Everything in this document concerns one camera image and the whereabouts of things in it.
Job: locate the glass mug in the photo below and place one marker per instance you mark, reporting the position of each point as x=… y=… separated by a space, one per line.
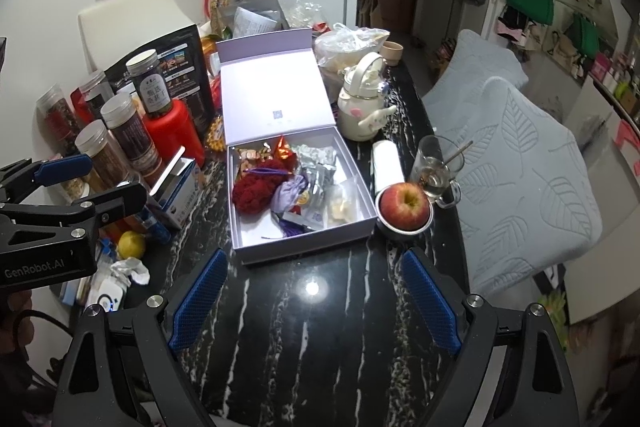
x=432 y=177

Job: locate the white cabinet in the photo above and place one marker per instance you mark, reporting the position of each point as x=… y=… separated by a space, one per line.
x=600 y=207

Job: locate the red foil snack wrapper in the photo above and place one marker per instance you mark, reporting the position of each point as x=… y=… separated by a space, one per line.
x=283 y=149

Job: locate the white green-print packet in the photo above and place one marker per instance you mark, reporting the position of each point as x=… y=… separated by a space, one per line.
x=315 y=162

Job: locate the blue and white small box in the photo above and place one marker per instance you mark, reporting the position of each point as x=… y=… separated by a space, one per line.
x=177 y=192

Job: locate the clear jar of red berries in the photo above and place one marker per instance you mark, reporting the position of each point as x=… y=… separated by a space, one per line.
x=57 y=119

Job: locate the white small device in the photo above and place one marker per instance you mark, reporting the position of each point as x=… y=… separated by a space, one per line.
x=105 y=294

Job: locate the yellow snacks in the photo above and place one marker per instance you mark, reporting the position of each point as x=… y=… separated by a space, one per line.
x=216 y=137

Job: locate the clear zip bag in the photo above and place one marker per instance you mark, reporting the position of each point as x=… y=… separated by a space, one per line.
x=342 y=202

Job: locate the metal spoon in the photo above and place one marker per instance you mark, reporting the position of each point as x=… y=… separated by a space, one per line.
x=457 y=152

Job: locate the beige cup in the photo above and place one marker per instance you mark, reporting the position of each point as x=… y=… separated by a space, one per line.
x=391 y=53

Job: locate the leaf-pattern covered chair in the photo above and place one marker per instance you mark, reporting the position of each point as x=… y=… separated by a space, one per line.
x=470 y=62
x=530 y=187

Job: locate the lemon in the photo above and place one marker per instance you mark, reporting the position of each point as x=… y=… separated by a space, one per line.
x=131 y=245

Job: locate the white packet with blue mark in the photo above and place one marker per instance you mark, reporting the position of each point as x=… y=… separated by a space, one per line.
x=312 y=214

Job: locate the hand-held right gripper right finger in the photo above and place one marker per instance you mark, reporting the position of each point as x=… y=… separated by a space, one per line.
x=432 y=299

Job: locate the crinkled clear plastic bag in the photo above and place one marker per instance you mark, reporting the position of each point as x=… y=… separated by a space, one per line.
x=310 y=14

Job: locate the green frog slipper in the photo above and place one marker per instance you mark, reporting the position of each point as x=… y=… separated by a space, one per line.
x=555 y=317

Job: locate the black stand-up pouch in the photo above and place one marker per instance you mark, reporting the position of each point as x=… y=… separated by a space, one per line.
x=180 y=67

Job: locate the white paper roll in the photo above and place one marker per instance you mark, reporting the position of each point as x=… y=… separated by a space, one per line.
x=387 y=167

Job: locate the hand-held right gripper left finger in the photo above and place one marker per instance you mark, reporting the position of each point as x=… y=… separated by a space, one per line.
x=200 y=297

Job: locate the dark labelled jar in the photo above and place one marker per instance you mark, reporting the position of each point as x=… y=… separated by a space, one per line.
x=150 y=87

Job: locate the white teapot-shaped bottle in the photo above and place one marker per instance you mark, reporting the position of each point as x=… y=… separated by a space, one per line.
x=360 y=107

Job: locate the person's left hand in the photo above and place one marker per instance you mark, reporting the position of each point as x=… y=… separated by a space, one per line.
x=15 y=322

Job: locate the red fuzzy scrunchie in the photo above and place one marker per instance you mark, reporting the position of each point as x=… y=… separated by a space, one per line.
x=252 y=192

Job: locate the orange patterned snack wrapper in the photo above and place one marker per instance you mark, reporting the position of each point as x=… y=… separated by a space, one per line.
x=252 y=157

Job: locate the plastic bag of food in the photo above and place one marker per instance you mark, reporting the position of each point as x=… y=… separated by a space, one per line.
x=350 y=44

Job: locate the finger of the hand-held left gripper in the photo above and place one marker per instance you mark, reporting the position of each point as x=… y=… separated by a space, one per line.
x=65 y=169
x=120 y=199

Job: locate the grey mailer bag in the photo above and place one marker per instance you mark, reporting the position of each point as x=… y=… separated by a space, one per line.
x=260 y=2

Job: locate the red container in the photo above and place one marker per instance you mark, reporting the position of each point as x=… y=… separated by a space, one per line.
x=172 y=137

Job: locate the row of bottles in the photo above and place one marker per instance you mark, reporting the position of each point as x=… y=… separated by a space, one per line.
x=617 y=82

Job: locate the steel bowl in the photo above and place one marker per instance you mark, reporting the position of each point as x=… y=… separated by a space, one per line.
x=405 y=232

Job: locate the pink cloth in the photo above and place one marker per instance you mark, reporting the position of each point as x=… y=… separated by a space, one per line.
x=629 y=134

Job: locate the red apple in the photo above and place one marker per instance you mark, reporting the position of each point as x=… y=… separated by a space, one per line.
x=405 y=204

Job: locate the printed paper sheet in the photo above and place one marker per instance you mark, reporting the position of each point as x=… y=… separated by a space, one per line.
x=255 y=24

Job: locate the crumpled tissue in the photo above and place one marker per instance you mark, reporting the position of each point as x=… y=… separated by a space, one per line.
x=132 y=272

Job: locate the white chair back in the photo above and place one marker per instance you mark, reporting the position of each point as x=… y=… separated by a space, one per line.
x=135 y=29

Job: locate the lavender gift box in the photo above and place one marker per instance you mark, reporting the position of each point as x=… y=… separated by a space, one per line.
x=272 y=92

